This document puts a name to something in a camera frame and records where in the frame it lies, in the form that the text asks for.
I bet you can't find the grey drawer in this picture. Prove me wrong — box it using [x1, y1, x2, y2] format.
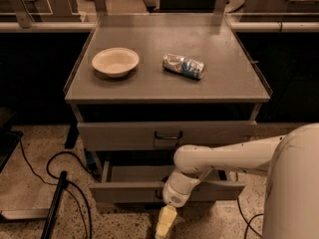
[89, 161, 245, 204]
[78, 120, 257, 151]

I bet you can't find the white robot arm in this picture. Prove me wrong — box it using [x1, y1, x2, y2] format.
[156, 123, 319, 239]

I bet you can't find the grey drawer cabinet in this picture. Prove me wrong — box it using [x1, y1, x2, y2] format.
[63, 13, 273, 211]

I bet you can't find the black bar on floor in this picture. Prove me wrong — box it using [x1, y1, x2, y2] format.
[41, 171, 67, 239]

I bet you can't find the crushed silver blue can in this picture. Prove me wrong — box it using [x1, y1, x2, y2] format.
[162, 53, 205, 80]

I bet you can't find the white paper bowl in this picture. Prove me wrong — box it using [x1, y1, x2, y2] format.
[92, 48, 140, 78]

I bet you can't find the black tray left edge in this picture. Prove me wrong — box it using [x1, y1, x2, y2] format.
[0, 131, 23, 173]

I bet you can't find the black cable right floor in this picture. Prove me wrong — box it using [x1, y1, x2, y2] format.
[236, 197, 265, 239]

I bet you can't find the black cable floor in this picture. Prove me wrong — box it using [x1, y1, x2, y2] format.
[13, 131, 98, 239]
[236, 197, 265, 239]

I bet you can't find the black cable left floor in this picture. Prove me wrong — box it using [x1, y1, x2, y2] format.
[13, 131, 98, 239]

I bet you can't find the white horizontal rail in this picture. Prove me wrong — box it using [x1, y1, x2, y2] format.
[0, 22, 319, 33]

